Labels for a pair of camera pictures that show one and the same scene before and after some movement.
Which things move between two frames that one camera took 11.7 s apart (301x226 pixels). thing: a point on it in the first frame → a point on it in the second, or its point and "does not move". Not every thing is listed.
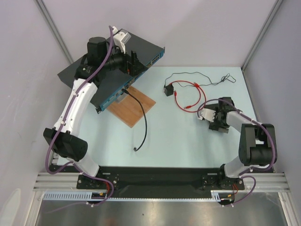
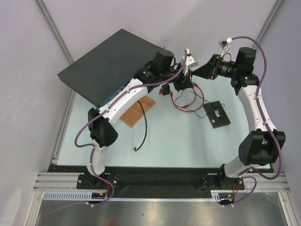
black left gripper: [131, 65] → [184, 83]
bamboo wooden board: [129, 111] does not move
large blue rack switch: [115, 81] does not move
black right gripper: [217, 120] → [215, 68]
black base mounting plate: [158, 182] does not move
